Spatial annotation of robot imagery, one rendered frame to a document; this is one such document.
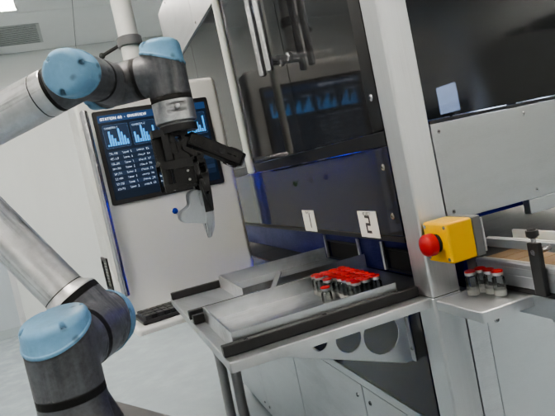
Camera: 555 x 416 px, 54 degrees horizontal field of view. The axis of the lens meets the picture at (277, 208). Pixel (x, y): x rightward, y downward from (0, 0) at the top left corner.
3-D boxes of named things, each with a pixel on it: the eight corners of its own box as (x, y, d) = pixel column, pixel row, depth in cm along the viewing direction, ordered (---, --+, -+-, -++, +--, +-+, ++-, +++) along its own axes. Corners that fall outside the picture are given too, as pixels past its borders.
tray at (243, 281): (326, 257, 168) (324, 247, 168) (367, 267, 144) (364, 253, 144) (220, 287, 158) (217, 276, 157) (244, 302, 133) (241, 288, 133)
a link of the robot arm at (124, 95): (60, 64, 94) (120, 49, 92) (91, 73, 105) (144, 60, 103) (71, 110, 95) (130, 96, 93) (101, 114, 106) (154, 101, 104)
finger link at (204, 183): (201, 212, 101) (191, 166, 101) (210, 210, 102) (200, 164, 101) (206, 212, 97) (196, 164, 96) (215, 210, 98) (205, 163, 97)
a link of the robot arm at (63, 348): (16, 409, 88) (-4, 328, 87) (60, 375, 102) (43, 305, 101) (85, 399, 87) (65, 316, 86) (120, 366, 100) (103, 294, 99)
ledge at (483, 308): (495, 290, 107) (494, 281, 107) (548, 300, 95) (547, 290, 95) (437, 309, 103) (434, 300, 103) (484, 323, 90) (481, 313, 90)
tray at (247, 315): (341, 282, 132) (339, 268, 132) (398, 300, 108) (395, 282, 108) (206, 322, 122) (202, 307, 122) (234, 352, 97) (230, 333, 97)
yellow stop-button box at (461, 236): (460, 251, 103) (453, 214, 102) (486, 254, 96) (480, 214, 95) (427, 261, 100) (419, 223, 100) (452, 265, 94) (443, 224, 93)
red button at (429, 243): (435, 252, 99) (431, 230, 99) (449, 253, 95) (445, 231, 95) (418, 257, 98) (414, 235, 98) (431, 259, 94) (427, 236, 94)
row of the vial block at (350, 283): (329, 289, 127) (326, 270, 127) (367, 302, 110) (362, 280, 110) (321, 291, 126) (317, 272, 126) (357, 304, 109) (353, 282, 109)
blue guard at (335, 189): (206, 218, 292) (199, 184, 290) (406, 236, 108) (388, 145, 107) (205, 218, 292) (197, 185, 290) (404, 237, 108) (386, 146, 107)
